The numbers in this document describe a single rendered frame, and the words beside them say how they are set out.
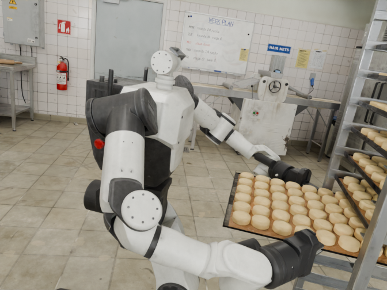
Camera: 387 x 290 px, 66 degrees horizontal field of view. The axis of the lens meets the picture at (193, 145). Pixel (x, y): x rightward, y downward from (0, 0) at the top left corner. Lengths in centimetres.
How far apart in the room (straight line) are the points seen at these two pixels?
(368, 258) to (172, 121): 59
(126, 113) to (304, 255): 52
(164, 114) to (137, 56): 428
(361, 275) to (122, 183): 60
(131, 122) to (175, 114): 19
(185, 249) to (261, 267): 16
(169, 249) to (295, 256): 29
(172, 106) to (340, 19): 515
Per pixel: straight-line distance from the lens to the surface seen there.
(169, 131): 85
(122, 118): 70
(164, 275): 117
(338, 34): 585
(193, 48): 506
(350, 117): 118
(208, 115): 124
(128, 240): 60
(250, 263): 64
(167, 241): 61
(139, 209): 58
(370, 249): 83
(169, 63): 89
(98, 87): 94
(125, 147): 66
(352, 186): 111
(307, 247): 78
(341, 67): 593
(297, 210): 97
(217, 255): 63
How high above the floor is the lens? 141
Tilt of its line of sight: 17 degrees down
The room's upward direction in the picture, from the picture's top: 8 degrees clockwise
